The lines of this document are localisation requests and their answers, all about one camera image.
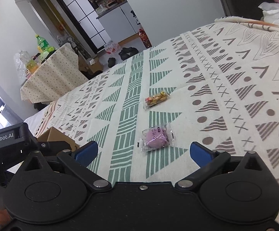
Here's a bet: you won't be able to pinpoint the pink mochi clear packet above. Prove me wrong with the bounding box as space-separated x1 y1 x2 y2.
137 123 176 152

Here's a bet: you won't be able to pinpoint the gold red candy packet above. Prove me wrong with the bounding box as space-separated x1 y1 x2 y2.
143 91 170 110

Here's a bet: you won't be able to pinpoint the person's left hand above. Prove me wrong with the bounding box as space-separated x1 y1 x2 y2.
0 209 12 226

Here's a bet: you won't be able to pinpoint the open brown cardboard box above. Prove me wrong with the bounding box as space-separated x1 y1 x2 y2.
37 127 79 151

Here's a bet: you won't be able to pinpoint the patterned bed blanket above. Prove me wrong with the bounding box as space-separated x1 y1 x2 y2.
26 17 279 222

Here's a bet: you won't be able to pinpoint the yellow oil bottle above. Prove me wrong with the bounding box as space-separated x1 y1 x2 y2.
19 51 39 74

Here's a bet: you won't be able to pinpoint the round table dotted tablecloth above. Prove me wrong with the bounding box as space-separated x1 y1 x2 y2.
20 43 88 103

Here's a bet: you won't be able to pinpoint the green tissue pack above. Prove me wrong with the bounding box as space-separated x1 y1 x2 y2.
39 46 55 61

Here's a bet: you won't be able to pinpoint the green soda bottle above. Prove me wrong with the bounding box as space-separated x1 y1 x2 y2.
35 34 50 52

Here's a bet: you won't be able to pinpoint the pink water bottle pack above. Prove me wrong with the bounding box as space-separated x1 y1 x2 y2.
104 40 121 54

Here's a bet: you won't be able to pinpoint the black slippers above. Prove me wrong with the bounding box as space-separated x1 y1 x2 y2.
108 47 139 68

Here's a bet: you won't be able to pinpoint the white cabinet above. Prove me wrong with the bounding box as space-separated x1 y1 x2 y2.
97 2 142 43

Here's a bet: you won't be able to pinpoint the white plastic bag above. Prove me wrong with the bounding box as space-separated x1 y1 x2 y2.
258 2 279 25

